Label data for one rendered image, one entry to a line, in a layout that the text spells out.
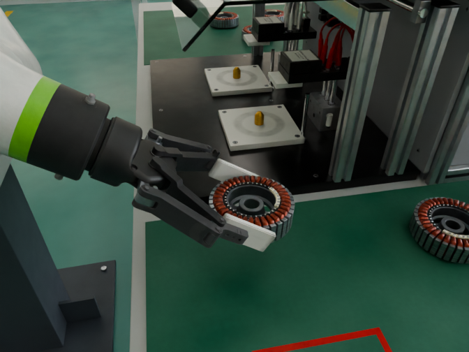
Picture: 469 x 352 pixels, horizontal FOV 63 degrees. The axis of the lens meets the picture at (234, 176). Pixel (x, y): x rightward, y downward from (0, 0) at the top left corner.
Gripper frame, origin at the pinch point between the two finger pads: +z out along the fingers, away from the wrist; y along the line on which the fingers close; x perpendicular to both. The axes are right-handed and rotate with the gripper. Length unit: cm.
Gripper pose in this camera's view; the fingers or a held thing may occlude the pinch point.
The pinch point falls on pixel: (249, 205)
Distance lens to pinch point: 50.8
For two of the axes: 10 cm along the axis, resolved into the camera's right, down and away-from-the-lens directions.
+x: 5.1, -7.3, -4.5
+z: 8.5, 3.7, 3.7
